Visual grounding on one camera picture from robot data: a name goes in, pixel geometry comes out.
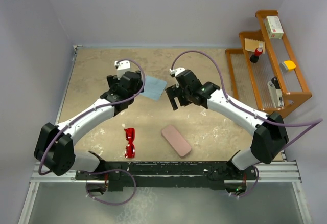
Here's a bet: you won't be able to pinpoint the blue cleaning cloth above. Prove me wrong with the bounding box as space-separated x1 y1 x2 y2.
141 75 167 101

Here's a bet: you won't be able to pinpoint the pink glasses case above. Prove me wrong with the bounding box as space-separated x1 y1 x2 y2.
161 125 192 158

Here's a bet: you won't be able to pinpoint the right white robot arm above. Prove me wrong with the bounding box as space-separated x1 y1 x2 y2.
166 68 289 178

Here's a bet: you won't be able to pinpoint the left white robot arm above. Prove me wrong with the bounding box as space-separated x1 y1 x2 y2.
34 71 145 179

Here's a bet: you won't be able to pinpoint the red sunglasses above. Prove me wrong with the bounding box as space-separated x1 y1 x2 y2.
124 127 135 158

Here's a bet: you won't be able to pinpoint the red black stamp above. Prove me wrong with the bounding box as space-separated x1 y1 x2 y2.
249 48 263 63

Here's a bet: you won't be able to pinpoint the tan paper packet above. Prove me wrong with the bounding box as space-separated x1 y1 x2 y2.
244 38 265 53

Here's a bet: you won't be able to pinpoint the wooden tiered shelf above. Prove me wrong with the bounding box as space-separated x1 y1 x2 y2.
225 10 312 118

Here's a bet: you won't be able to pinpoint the white black device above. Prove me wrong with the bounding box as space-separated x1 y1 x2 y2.
267 77 285 108

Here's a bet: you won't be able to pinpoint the yellow grey sponge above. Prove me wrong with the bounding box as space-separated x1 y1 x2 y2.
279 60 296 72

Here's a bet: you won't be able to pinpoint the white red box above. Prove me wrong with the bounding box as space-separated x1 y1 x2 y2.
264 16 284 39

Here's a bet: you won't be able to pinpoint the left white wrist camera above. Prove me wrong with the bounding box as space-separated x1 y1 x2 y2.
114 60 131 80

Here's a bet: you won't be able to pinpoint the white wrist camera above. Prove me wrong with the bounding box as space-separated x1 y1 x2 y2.
114 60 131 80
169 67 185 77

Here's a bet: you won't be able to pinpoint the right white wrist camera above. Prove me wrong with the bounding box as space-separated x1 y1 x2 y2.
169 67 185 77

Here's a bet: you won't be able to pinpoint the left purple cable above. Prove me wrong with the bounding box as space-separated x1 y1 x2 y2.
38 59 146 206

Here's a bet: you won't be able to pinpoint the purple cable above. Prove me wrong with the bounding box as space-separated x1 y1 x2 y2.
170 50 323 198
38 59 146 206

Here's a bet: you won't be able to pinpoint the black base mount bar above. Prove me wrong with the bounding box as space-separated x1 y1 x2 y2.
76 161 258 192

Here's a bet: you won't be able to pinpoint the aluminium frame rail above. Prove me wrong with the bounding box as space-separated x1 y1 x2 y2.
18 161 312 223

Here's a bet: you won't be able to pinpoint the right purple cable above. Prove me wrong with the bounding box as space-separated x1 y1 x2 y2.
170 50 323 198

